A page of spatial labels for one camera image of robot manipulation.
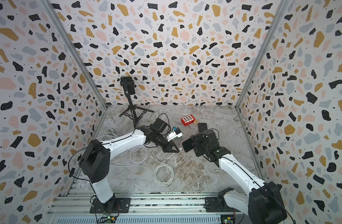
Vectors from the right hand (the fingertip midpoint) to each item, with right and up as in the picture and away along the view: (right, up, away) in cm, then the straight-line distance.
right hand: (190, 140), depth 83 cm
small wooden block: (+6, +10, +26) cm, 29 cm away
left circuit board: (-42, -38, -13) cm, 58 cm away
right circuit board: (+18, -39, -12) cm, 45 cm away
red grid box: (0, +12, +26) cm, 29 cm away
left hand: (-6, -6, -3) cm, 9 cm away
